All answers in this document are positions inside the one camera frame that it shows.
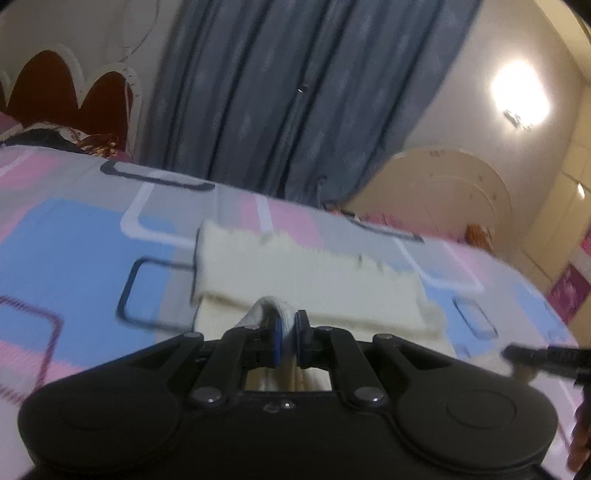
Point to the red headboard with white trim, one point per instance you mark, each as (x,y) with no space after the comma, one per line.
(41,87)

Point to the dark cloth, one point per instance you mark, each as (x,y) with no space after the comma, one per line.
(32,137)

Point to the blue patterned curtain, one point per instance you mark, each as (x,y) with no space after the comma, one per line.
(277,92)

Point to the pink floral cloth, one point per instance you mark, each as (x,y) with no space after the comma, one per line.
(570,288)

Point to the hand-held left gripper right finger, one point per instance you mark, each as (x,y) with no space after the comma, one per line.
(302,337)

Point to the cream arched headboard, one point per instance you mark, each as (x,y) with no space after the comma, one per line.
(438,198)

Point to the person's right hand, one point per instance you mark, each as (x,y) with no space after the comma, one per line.
(581,447)

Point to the orange cloth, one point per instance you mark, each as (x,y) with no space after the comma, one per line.
(478,237)

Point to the patterned grey pink bedsheet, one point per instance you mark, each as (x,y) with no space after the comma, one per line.
(69,240)

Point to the pink bed sheet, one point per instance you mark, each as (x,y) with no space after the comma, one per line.
(415,224)

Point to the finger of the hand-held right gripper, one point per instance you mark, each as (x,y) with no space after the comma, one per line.
(545,356)

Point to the cream knitted sweater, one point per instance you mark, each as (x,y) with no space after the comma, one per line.
(300,272)

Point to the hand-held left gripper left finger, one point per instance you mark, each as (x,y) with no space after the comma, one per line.
(276,339)

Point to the cream wardrobe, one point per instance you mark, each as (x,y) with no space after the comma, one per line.
(558,221)

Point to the wall lamp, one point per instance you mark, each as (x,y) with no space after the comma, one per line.
(517,119)

